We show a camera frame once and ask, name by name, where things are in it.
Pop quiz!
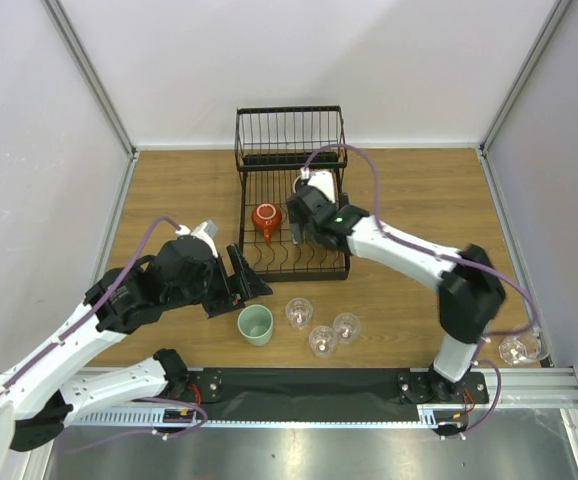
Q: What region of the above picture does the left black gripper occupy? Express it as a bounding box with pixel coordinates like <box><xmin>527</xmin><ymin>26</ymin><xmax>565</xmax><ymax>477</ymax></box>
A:
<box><xmin>165</xmin><ymin>243</ymin><xmax>272</xmax><ymax>317</ymax></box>

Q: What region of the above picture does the small orange black cup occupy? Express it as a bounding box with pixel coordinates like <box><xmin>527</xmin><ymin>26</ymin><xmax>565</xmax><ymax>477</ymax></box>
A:
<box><xmin>251</xmin><ymin>203</ymin><xmax>282</xmax><ymax>244</ymax></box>

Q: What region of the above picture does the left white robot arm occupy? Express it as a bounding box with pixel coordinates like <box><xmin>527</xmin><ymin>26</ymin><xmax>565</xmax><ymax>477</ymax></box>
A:
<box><xmin>0</xmin><ymin>234</ymin><xmax>273</xmax><ymax>452</ymax></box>

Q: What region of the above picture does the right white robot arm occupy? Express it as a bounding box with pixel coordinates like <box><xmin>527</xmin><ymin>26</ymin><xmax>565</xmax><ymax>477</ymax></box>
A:
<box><xmin>287</xmin><ymin>180</ymin><xmax>506</xmax><ymax>402</ymax></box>

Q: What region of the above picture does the pale green cup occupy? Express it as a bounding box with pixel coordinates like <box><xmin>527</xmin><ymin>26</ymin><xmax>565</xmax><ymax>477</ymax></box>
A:
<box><xmin>237</xmin><ymin>305</ymin><xmax>274</xmax><ymax>347</ymax></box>

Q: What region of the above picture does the clear stemless glass back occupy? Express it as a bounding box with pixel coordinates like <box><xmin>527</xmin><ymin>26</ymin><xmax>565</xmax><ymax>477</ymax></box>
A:
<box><xmin>285</xmin><ymin>298</ymin><xmax>314</xmax><ymax>329</ymax></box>

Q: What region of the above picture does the clear stemless glass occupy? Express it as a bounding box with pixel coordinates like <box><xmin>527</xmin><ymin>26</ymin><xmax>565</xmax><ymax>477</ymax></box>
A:
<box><xmin>285</xmin><ymin>298</ymin><xmax>314</xmax><ymax>329</ymax></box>
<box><xmin>309</xmin><ymin>326</ymin><xmax>338</xmax><ymax>357</ymax></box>
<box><xmin>333</xmin><ymin>312</ymin><xmax>361</xmax><ymax>344</ymax></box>

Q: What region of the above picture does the clear stemless glass front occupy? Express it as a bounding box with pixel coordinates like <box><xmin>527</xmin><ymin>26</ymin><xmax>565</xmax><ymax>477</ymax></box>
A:
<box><xmin>309</xmin><ymin>326</ymin><xmax>338</xmax><ymax>357</ymax></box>

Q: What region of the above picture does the clear stemless glass right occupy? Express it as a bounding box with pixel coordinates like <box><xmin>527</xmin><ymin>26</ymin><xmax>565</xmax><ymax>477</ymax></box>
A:
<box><xmin>333</xmin><ymin>312</ymin><xmax>361</xmax><ymax>344</ymax></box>

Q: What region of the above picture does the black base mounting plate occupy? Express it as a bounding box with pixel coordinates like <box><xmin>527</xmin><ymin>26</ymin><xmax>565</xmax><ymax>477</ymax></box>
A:
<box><xmin>181</xmin><ymin>368</ymin><xmax>490</xmax><ymax>414</ymax></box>

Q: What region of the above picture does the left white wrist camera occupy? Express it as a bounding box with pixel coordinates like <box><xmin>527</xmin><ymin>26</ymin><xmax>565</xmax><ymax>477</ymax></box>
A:
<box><xmin>175</xmin><ymin>220</ymin><xmax>218</xmax><ymax>257</ymax></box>

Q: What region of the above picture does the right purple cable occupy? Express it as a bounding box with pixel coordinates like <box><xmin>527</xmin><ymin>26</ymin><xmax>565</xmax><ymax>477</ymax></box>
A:
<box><xmin>302</xmin><ymin>143</ymin><xmax>543</xmax><ymax>436</ymax></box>

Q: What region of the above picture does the purple cable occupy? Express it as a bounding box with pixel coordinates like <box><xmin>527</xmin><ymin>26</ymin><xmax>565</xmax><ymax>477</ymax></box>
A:
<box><xmin>302</xmin><ymin>143</ymin><xmax>543</xmax><ymax>436</ymax></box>
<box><xmin>0</xmin><ymin>215</ymin><xmax>210</xmax><ymax>454</ymax></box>

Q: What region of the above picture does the black wire dish rack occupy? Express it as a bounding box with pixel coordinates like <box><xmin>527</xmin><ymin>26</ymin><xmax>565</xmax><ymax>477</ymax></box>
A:
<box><xmin>234</xmin><ymin>105</ymin><xmax>350</xmax><ymax>282</ymax></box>

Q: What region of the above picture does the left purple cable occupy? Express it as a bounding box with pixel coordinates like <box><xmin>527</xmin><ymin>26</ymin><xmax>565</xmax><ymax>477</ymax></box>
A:
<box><xmin>0</xmin><ymin>215</ymin><xmax>210</xmax><ymax>454</ymax></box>

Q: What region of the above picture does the grey slotted cable duct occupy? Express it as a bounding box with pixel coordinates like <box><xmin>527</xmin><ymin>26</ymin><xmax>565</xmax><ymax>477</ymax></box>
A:
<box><xmin>74</xmin><ymin>405</ymin><xmax>464</xmax><ymax>431</ymax></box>

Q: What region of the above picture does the left aluminium frame post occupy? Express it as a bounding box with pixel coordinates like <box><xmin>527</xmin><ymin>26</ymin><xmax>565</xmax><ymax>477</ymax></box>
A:
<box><xmin>40</xmin><ymin>0</ymin><xmax>136</xmax><ymax>158</ymax></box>

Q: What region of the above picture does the aluminium frame post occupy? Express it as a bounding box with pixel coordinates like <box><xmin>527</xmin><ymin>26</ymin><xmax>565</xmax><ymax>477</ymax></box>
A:
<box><xmin>40</xmin><ymin>0</ymin><xmax>136</xmax><ymax>158</ymax></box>
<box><xmin>479</xmin><ymin>0</ymin><xmax>573</xmax><ymax>155</ymax></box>

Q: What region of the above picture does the right aluminium frame post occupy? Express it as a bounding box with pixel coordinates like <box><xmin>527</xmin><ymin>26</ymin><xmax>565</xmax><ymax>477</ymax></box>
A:
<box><xmin>479</xmin><ymin>0</ymin><xmax>573</xmax><ymax>155</ymax></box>

